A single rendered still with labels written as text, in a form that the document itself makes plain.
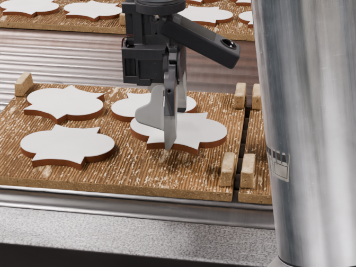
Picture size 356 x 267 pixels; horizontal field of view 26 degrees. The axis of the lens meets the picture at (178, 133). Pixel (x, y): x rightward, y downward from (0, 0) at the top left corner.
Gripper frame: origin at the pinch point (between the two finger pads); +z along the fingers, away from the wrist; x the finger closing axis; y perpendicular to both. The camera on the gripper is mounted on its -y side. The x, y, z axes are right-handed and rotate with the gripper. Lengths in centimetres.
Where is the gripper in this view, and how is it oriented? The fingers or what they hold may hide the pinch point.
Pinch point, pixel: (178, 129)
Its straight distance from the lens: 115.0
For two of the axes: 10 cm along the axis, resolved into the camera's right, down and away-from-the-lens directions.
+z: 0.2, 9.0, 4.4
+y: -9.9, -0.4, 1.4
